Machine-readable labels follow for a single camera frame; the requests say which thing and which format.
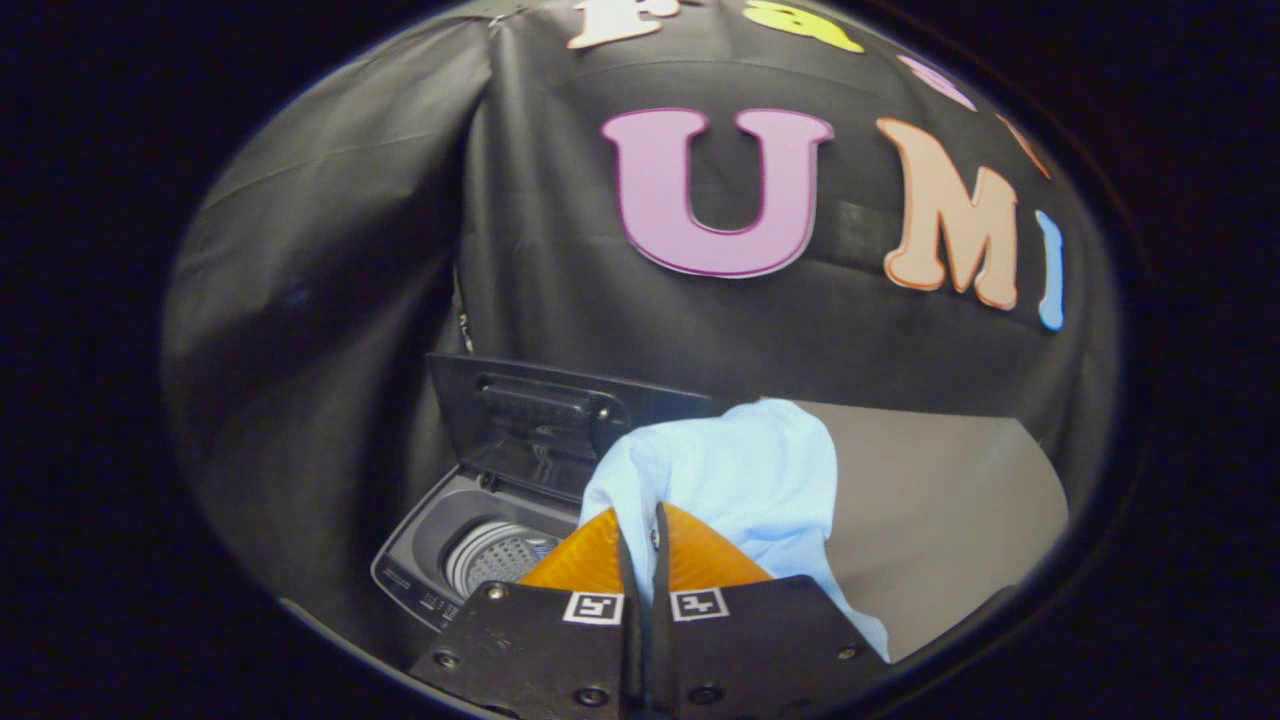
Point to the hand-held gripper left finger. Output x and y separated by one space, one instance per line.
530 650

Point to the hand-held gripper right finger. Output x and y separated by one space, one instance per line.
760 650

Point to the dark grey washing machine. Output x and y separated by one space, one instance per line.
430 545

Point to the light blue shirt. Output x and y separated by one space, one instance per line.
760 470

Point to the dark washing machine lid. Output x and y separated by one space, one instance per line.
520 420

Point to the beige cabinet with grey top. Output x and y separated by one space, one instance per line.
940 520

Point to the black backdrop cloth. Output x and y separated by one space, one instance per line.
350 250

